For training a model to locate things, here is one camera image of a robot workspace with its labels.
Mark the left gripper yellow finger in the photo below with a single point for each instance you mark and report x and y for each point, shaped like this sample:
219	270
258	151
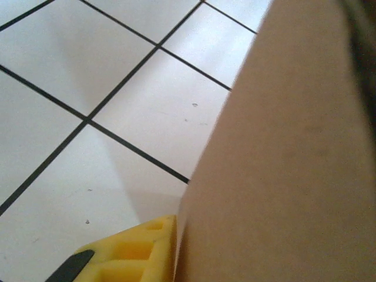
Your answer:
132	255

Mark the brown cardboard paper box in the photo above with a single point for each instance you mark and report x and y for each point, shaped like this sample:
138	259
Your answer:
279	176

